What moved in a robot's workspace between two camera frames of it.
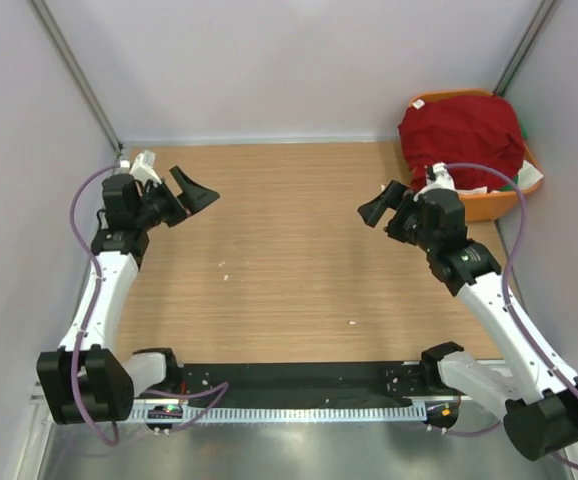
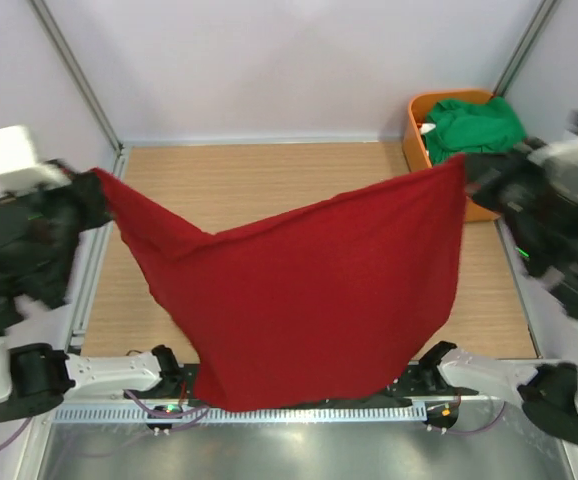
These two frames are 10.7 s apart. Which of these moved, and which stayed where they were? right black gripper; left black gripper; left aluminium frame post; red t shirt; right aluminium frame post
Moved: left black gripper; right black gripper; red t shirt
Stayed: left aluminium frame post; right aluminium frame post
